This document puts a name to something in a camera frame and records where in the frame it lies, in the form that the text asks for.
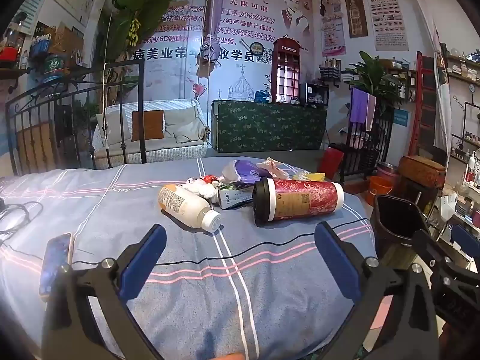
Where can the black display box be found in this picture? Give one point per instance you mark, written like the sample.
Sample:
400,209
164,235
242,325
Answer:
317,93

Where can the purple plastic bag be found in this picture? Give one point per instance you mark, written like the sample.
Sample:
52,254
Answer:
247,170

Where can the hanging purple ornament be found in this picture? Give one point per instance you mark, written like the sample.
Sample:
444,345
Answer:
210,48

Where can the red paper bag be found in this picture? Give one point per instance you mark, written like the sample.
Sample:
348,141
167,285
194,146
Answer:
332,161

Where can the green and white milk carton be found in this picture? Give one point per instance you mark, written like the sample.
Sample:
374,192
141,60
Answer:
234,197

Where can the tall banana plant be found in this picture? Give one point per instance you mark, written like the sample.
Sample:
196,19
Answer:
138,3

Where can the green patterned cloth counter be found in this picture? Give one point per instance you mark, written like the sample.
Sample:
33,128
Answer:
270,127

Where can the pink basin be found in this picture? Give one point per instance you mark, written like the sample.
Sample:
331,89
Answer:
388,168

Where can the orange bucket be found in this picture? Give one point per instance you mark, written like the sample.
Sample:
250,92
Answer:
377,189

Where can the black metal rack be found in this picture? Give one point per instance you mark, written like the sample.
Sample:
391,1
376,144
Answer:
365,146

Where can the red telephone booth cabinet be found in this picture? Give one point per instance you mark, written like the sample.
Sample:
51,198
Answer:
287,71

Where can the potted green plant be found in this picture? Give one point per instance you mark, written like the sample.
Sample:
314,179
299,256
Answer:
369,73

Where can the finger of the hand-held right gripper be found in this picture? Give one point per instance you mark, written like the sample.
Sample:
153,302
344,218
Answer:
462,238
427,243

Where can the purple towel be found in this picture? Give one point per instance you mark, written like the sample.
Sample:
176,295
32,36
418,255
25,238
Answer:
358,105

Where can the portrait wall poster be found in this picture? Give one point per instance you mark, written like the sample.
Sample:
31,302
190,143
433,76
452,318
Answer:
332,22

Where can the red ladder shelf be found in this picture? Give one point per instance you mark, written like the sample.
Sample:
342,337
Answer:
425,101

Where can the cream plastic bottle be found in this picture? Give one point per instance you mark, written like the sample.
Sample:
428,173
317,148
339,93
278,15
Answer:
183,204

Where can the brown tower wall poster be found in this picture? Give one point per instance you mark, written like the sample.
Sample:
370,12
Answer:
355,11

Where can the grey sofa cushions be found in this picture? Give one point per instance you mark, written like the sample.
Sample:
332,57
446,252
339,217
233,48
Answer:
182,125

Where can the blue bag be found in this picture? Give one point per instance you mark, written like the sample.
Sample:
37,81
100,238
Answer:
262,95

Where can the smartphone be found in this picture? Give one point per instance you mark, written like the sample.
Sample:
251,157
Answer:
56,262

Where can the black trash bin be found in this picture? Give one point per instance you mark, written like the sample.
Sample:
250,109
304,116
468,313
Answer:
393,217

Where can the brown wicker basket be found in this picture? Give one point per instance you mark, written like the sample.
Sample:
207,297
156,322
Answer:
422,170

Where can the blue wall sign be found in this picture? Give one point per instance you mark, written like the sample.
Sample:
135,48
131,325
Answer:
401,117

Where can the black metal bed frame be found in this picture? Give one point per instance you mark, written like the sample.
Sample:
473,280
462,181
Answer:
75,90

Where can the pink towel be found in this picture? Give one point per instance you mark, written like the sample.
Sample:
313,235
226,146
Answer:
371,112

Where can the white red wrapper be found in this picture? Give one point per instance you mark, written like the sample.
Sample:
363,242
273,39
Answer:
202,187

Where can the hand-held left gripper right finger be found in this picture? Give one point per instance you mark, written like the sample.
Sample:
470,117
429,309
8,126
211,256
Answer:
335,258

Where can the red cup with black lid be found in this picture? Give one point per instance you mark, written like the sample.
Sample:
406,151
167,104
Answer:
300,202

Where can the pale pink plastic wrapper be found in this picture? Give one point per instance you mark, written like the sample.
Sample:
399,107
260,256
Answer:
275,167

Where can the eyebrow chart wall poster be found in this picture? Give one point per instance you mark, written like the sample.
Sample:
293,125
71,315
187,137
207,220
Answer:
386,11

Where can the white wicker sofa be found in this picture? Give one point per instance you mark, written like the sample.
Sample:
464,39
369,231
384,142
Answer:
180,150

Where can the orange cushion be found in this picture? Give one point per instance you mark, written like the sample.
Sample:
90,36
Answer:
147,124

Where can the large wall poster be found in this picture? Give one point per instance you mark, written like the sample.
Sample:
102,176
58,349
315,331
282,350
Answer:
243,26

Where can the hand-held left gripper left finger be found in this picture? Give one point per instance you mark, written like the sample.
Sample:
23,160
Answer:
144,262

